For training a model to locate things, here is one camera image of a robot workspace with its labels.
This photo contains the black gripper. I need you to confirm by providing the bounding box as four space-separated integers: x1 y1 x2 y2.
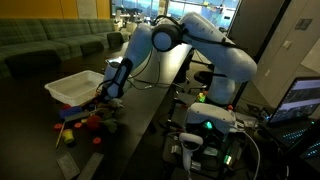
100 80 124 100

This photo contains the white towel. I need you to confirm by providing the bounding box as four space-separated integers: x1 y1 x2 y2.
108 98 123 108

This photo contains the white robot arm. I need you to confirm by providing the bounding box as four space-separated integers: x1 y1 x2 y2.
100 12 257 104

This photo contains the clear plastic bin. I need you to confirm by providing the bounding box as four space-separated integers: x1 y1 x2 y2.
44 70 104 106

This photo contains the green plush toy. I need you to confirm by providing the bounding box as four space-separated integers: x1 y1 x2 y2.
101 118 117 133

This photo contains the red ball toy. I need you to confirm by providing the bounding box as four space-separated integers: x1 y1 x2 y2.
87 115 101 130

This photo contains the orange disc middle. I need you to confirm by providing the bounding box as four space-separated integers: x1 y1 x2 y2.
74 122 82 129

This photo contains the orange disc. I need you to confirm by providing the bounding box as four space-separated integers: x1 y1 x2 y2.
74 122 82 129
93 137 102 144
53 123 63 130

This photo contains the blue eraser block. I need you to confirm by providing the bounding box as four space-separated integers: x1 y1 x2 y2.
59 106 82 119

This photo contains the orange disc top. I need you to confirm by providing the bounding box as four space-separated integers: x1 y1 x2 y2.
93 137 102 144

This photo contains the wooden pencil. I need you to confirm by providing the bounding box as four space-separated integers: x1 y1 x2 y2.
55 122 66 149

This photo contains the orange disc lower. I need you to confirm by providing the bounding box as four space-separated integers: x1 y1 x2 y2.
53 123 63 130

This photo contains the grey eraser block far left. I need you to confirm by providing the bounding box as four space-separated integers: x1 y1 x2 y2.
56 152 80 180

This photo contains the green plaid sofa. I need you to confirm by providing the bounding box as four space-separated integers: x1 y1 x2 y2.
0 18 120 78

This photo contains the white VR headset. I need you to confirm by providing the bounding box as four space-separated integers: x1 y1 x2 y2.
185 103 237 134

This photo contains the white VR controller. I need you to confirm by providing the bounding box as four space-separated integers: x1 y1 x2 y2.
179 133 203 171

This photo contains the laptop computer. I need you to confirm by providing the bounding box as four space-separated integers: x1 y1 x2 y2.
266 77 320 147

